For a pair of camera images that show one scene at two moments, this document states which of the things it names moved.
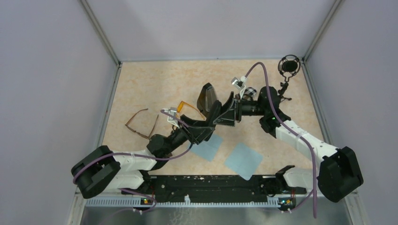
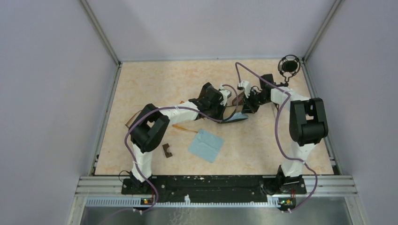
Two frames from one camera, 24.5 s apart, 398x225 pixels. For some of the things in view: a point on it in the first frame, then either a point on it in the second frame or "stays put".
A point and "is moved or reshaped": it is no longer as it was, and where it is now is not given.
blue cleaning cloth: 207,149 stays put
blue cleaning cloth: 244,161 is moved or reshaped
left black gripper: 198,130 to 221,107
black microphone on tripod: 288,66 stays put
